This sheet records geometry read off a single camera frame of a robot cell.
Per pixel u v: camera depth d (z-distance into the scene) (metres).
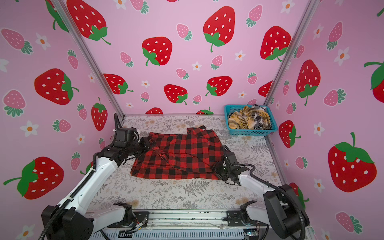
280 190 0.44
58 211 0.38
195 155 0.98
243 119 1.05
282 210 0.42
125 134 0.59
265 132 1.03
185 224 0.73
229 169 0.69
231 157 0.70
